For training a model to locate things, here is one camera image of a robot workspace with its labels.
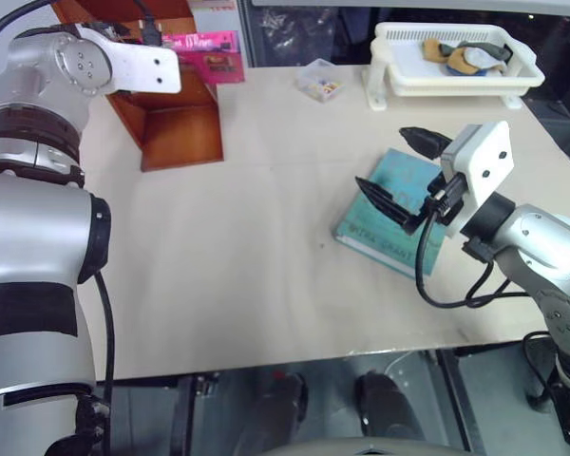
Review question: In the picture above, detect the black metal table leg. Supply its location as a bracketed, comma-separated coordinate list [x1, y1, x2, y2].
[434, 348, 486, 456]
[167, 372, 211, 456]

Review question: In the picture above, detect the black cable with USB plug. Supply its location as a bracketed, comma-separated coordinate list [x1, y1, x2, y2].
[132, 0, 164, 48]

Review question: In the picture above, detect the brown wooden bookshelf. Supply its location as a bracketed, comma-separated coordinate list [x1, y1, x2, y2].
[51, 0, 226, 174]

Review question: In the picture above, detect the white plastic basket rack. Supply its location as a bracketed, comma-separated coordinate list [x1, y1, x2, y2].
[360, 20, 547, 112]

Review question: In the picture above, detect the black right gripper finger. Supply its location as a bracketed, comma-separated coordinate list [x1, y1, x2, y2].
[354, 176, 428, 238]
[398, 125, 456, 161]

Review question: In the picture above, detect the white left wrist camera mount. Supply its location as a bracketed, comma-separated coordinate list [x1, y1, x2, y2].
[74, 23, 182, 95]

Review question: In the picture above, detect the tan fabric item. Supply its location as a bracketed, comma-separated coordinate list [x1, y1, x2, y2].
[419, 37, 451, 64]

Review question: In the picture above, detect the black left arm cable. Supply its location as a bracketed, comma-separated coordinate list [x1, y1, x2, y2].
[92, 270, 117, 456]
[0, 0, 54, 56]

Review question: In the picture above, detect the teal hardcover book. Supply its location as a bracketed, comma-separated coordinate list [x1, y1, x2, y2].
[332, 147, 451, 280]

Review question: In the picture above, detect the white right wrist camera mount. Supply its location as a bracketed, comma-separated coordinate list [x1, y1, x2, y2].
[440, 120, 513, 239]

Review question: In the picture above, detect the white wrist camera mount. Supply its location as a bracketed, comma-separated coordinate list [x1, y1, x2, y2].
[440, 120, 513, 239]
[74, 23, 182, 95]

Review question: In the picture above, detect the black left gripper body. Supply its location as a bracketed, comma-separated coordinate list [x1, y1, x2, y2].
[90, 21, 140, 43]

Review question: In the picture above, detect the pink box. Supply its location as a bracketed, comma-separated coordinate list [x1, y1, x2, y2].
[162, 29, 246, 86]

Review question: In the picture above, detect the grey metal frame post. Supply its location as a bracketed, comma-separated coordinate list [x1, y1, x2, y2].
[237, 0, 258, 68]

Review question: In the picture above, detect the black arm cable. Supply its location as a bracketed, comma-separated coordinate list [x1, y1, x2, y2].
[414, 213, 534, 311]
[92, 270, 117, 456]
[0, 0, 54, 56]

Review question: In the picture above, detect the orange and blue fabric item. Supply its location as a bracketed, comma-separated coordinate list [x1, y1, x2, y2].
[445, 47, 488, 78]

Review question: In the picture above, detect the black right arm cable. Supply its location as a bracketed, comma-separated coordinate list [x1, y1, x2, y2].
[414, 213, 534, 311]

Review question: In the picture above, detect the dark rounded robot foot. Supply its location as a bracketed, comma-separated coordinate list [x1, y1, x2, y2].
[252, 371, 311, 448]
[353, 371, 428, 443]

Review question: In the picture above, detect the white cable under table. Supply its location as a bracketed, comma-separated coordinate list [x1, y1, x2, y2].
[386, 351, 412, 377]

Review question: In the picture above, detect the clear box of small items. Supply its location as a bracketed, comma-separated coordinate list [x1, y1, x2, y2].
[294, 58, 347, 104]

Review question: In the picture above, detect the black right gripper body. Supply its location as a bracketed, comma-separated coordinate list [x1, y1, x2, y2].
[418, 172, 467, 228]

